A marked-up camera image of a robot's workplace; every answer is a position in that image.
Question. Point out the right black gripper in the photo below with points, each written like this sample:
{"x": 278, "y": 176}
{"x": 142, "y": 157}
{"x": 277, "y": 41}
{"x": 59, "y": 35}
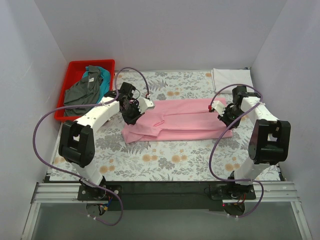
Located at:
{"x": 229, "y": 120}

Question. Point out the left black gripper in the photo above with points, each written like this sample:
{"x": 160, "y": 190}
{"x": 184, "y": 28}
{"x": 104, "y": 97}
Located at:
{"x": 132, "y": 116}

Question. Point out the pink t shirt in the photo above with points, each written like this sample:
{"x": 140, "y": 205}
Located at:
{"x": 175, "y": 120}

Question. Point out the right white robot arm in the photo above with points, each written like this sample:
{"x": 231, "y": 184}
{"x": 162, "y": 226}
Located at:
{"x": 268, "y": 144}

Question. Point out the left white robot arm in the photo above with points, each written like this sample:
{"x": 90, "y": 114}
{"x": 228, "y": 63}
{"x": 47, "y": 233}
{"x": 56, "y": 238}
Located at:
{"x": 77, "y": 143}

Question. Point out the floral table mat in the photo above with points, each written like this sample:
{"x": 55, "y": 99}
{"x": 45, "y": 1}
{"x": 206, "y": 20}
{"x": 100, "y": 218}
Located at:
{"x": 200, "y": 160}

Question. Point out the folded white t shirt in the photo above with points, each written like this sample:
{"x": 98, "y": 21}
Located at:
{"x": 225, "y": 77}

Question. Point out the teal t shirt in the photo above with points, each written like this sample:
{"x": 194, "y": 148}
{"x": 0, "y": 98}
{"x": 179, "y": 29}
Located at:
{"x": 106, "y": 80}

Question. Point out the grey t shirt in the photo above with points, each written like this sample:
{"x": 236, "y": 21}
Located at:
{"x": 87, "y": 90}

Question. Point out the red plastic bin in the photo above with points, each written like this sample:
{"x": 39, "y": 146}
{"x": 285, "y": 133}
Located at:
{"x": 74, "y": 73}

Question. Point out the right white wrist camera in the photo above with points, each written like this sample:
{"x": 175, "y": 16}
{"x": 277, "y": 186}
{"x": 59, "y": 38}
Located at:
{"x": 217, "y": 106}

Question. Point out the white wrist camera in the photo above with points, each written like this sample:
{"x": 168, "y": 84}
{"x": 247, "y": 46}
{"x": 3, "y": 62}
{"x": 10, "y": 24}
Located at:
{"x": 217, "y": 106}
{"x": 145, "y": 104}

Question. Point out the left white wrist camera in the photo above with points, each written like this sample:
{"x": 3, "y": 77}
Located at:
{"x": 145, "y": 104}

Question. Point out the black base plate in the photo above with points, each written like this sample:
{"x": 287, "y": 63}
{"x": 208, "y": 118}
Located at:
{"x": 166, "y": 195}

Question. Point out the aluminium rail frame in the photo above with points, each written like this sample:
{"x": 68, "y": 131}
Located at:
{"x": 67, "y": 193}

